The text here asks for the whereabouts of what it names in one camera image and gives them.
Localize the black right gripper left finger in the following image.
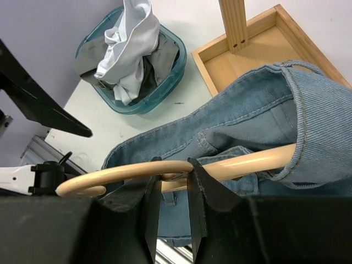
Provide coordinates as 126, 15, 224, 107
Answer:
1, 161, 161, 263

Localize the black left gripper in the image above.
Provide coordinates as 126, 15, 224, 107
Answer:
1, 42, 92, 138

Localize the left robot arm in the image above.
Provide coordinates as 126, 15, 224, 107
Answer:
1, 43, 92, 196

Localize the aluminium mounting rail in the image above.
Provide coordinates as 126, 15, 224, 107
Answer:
19, 135, 86, 175

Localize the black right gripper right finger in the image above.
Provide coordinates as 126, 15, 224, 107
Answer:
187, 158, 351, 263

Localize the teal plastic basin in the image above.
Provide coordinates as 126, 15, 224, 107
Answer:
75, 6, 187, 115

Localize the wooden clothes rack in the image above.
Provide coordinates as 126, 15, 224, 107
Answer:
192, 1, 351, 96

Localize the grey pleated skirt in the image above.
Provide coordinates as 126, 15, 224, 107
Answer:
73, 34, 179, 106

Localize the beige hanger of denim skirt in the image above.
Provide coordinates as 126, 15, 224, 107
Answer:
56, 144, 296, 196

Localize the white garment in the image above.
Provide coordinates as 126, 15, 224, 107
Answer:
94, 1, 160, 105

